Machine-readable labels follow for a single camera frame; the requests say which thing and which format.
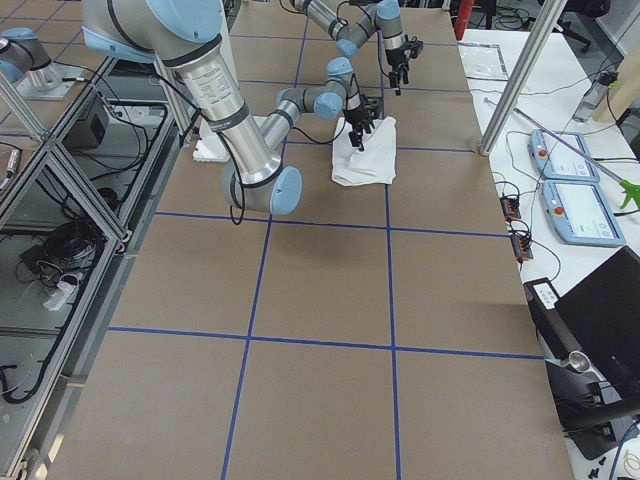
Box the black laptop computer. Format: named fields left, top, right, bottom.
left=555, top=246, right=639, bottom=398

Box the orange circuit board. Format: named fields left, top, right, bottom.
left=510, top=234, right=533, bottom=264
left=500, top=196, right=522, bottom=221

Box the aluminium side frame rail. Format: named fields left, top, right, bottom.
left=1, top=60, right=183, bottom=479

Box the orange circuit board lower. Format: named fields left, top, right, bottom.
left=510, top=234, right=533, bottom=264

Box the clear plastic bag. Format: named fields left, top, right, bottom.
left=458, top=42, right=509, bottom=81

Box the lower blue teach pendant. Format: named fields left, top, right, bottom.
left=542, top=180, right=626, bottom=247

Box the orange circuit board upper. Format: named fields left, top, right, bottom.
left=500, top=196, right=522, bottom=221

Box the blue teach pendant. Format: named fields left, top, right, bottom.
left=542, top=180, right=626, bottom=247
left=529, top=129, right=600, bottom=183

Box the upper blue teach pendant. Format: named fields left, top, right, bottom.
left=529, top=129, right=600, bottom=183

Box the white long-sleeve printed shirt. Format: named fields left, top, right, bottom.
left=331, top=116, right=396, bottom=187

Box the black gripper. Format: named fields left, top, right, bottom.
left=383, top=35, right=424, bottom=96
left=343, top=93, right=384, bottom=152

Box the green-handled reacher grabber tool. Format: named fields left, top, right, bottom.
left=513, top=107, right=640, bottom=209

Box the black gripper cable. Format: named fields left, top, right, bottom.
left=154, top=74, right=261, bottom=226

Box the aluminium frame post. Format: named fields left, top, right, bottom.
left=478, top=0, right=567, bottom=156

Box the black box with white label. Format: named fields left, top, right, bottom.
left=523, top=278, right=592, bottom=374

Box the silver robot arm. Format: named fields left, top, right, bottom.
left=290, top=0, right=424, bottom=96
left=82, top=1, right=374, bottom=215

